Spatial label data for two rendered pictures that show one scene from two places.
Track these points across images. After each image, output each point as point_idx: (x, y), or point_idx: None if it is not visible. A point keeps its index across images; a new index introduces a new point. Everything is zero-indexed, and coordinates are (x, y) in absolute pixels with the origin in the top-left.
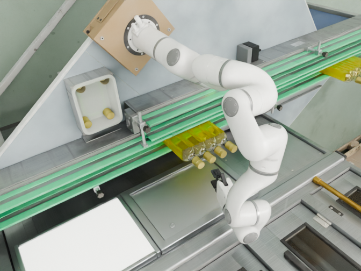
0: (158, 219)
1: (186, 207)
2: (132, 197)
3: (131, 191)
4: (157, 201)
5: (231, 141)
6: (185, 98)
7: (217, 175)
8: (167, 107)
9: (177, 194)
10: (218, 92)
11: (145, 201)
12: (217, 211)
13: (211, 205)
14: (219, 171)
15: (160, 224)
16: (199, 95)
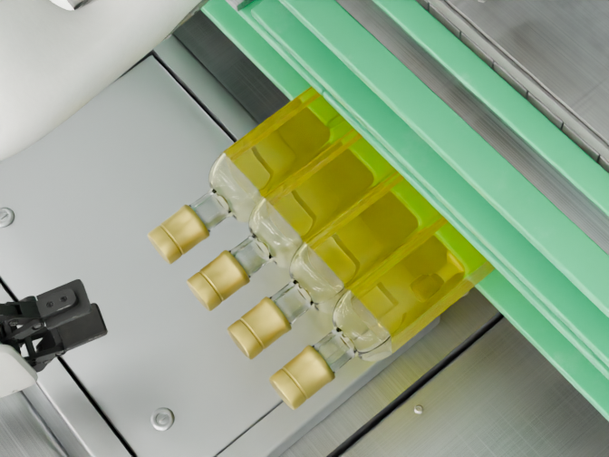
0: (34, 168)
1: (83, 255)
2: (143, 63)
3: (164, 52)
4: (117, 150)
5: (574, 435)
6: (504, 72)
7: (36, 304)
8: (396, 4)
9: (151, 212)
10: (596, 238)
11: (118, 111)
12: (53, 370)
13: (91, 347)
14: (72, 317)
15: (10, 177)
16: (539, 137)
